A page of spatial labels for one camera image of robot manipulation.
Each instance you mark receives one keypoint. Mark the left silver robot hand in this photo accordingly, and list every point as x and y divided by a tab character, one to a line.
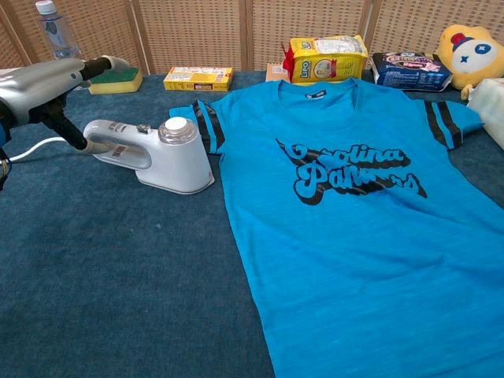
35	90

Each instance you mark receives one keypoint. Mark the white handheld steam iron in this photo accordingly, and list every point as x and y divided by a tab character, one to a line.
181	165

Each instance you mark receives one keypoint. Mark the blue printed t-shirt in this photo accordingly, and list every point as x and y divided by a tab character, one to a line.
354	275

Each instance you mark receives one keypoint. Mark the clear plastic water bottle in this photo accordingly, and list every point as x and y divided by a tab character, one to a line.
59	35

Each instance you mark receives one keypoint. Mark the green yellow sponge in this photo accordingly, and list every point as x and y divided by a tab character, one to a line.
122	80

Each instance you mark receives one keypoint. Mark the yellow cardboard snack box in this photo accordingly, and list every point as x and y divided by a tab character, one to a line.
197	80

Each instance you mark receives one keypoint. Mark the wicker folding screen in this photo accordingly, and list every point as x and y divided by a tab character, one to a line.
197	31

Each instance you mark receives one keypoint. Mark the dark teal table cover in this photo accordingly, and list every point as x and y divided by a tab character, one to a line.
98	256

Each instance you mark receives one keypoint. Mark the yellow Lipo snack bag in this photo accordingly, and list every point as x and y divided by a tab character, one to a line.
327	59

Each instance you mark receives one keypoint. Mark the dark sanitary pad pack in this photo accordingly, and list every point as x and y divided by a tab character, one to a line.
409	75

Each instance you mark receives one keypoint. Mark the yellow plush toy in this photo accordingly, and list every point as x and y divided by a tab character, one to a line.
472	55

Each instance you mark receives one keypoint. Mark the cream wrapped tissue pack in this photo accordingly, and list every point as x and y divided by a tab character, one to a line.
492	106

